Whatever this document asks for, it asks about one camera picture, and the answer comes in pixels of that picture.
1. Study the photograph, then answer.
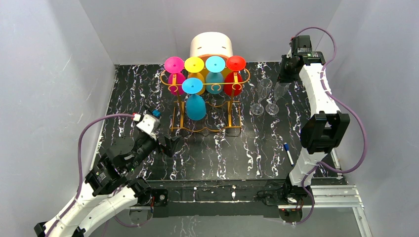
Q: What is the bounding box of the light blue rear wine glass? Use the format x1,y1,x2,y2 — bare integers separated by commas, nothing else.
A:
205,56,225,94

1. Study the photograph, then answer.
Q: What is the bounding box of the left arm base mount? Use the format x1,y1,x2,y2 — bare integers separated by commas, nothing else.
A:
129,189,168,226

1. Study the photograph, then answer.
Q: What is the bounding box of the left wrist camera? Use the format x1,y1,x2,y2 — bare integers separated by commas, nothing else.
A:
136,114,160,140

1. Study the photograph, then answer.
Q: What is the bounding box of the yellow wine glass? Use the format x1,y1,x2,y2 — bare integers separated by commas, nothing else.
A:
184,57,205,83

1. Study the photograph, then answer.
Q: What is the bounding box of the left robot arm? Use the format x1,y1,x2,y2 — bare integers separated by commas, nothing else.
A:
34,133,180,237

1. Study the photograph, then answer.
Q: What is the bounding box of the clear champagne flute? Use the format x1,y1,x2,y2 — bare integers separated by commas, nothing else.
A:
251,79,273,116

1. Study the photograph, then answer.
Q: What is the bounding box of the gold wire wine glass rack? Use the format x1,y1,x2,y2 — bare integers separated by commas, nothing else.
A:
170,68,251,136

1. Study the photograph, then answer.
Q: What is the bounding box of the blue and white marker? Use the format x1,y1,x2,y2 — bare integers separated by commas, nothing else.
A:
284,143,294,167

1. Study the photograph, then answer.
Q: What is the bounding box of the pink wine glass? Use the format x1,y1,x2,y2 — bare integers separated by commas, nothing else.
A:
164,56,186,95

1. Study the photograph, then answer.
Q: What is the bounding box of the clear wine glass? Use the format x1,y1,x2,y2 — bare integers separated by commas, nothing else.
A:
265,82,290,115

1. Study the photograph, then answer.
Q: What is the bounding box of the aluminium frame rail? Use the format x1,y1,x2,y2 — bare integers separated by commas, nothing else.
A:
311,185,372,237

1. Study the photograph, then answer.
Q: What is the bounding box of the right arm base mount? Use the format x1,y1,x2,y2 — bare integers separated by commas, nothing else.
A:
254,186,315,226

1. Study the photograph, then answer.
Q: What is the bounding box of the black marker with blue cap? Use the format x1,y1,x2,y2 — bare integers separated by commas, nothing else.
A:
143,104,161,118

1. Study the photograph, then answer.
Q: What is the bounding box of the red wine glass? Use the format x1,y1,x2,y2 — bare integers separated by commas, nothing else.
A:
223,55,246,96

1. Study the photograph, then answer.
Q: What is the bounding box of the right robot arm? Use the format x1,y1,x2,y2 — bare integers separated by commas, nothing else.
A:
278,36,350,187

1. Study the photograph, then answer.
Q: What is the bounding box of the blue front wine glass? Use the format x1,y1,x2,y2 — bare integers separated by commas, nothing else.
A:
182,78,207,120

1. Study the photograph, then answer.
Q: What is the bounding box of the white cylindrical container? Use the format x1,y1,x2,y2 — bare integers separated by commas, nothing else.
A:
189,32,233,58

